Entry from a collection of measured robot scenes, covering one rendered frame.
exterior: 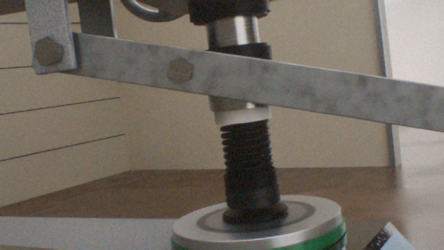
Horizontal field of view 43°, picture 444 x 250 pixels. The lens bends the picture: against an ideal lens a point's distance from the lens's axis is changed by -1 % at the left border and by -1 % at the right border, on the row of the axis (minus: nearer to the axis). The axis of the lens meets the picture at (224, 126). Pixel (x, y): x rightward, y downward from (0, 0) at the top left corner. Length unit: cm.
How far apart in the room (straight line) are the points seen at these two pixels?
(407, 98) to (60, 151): 651
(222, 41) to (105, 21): 21
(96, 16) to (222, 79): 26
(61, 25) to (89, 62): 5
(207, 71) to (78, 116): 661
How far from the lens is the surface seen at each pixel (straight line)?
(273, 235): 62
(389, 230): 72
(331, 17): 586
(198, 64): 65
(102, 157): 745
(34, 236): 93
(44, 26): 68
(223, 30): 67
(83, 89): 732
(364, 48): 572
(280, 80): 63
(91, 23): 83
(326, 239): 65
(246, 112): 67
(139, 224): 88
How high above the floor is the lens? 105
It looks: 5 degrees down
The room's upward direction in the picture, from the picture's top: 7 degrees counter-clockwise
